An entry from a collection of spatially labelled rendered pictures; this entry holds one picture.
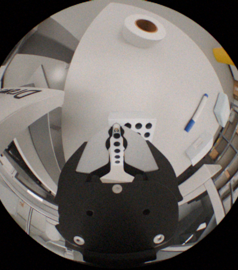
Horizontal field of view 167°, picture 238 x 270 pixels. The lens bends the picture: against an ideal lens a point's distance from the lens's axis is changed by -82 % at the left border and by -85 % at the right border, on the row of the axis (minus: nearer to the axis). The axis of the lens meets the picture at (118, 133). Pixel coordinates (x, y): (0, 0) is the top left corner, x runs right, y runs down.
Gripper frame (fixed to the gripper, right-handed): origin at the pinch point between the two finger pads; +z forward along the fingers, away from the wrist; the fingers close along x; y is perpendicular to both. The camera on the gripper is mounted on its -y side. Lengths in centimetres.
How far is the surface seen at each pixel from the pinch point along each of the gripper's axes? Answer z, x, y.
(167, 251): -60, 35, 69
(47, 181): -7.4, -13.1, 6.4
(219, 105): 2.7, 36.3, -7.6
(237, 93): 61, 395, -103
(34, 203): -15.7, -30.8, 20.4
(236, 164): -52, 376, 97
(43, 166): -6.2, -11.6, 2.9
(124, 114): 3.5, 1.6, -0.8
